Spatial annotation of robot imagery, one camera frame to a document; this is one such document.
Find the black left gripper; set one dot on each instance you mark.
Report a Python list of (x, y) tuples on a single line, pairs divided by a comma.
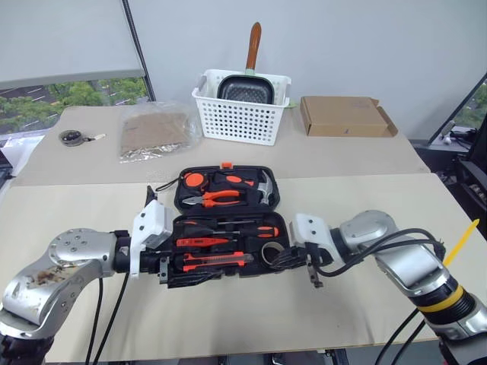
[(152, 262)]

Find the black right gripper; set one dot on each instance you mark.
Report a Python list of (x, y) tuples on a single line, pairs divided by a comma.
[(312, 258)]

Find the grey tape roll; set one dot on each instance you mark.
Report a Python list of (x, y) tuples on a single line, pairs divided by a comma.
[(266, 254)]

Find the orange black utility knife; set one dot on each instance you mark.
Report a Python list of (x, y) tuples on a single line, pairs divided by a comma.
[(213, 260)]

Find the black plastic tool case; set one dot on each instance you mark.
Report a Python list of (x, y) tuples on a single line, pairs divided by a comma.
[(283, 228)]

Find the orange voltage tester pen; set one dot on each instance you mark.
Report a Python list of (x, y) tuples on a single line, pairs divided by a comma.
[(198, 241)]

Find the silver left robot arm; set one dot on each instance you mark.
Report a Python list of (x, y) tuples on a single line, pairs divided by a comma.
[(64, 262)]

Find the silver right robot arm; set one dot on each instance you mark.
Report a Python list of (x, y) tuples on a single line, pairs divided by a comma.
[(411, 266)]

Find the claw hammer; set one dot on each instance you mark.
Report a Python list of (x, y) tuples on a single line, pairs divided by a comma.
[(266, 188)]

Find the orange black tape measure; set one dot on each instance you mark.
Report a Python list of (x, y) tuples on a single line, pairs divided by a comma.
[(194, 179)]

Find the white perforated plastic basket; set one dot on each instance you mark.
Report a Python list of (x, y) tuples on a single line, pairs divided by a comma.
[(236, 121)]

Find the clear bag with brown paper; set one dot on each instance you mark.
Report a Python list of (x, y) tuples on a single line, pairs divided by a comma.
[(152, 131)]

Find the brown cardboard box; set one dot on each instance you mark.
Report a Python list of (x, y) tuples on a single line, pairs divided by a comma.
[(338, 114)]

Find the small round tin with tag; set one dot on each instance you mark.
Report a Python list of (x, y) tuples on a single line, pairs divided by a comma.
[(71, 137)]

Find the black equipment stand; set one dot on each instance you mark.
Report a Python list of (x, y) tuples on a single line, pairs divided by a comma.
[(472, 171)]

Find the laptop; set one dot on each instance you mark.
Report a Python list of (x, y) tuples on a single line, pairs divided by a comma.
[(4, 159)]

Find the grey roller blind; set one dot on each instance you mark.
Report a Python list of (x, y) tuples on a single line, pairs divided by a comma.
[(64, 38)]

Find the black slanted frame bar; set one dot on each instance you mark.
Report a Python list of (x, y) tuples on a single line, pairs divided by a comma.
[(460, 106)]

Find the black window frame pole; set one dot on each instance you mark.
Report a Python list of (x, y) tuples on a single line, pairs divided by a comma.
[(139, 49)]

